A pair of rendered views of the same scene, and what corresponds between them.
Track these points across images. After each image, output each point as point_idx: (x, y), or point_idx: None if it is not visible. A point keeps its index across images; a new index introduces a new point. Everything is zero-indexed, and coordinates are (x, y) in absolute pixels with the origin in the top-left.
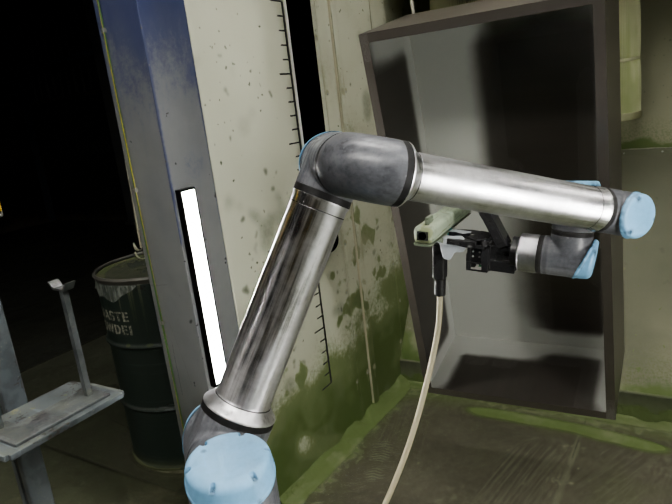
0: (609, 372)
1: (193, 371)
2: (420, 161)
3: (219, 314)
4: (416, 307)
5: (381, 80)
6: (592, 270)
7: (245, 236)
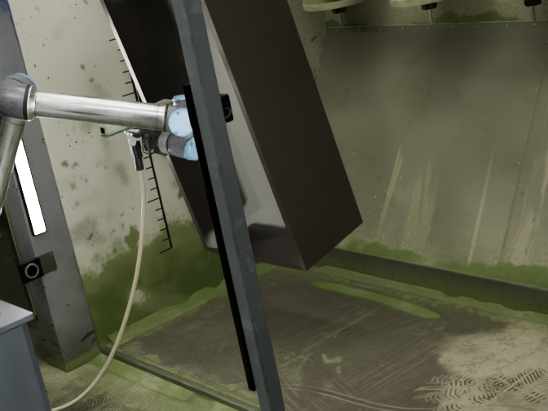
0: (289, 232)
1: (20, 224)
2: (34, 97)
3: (38, 182)
4: (178, 179)
5: (124, 7)
6: (196, 154)
7: (62, 121)
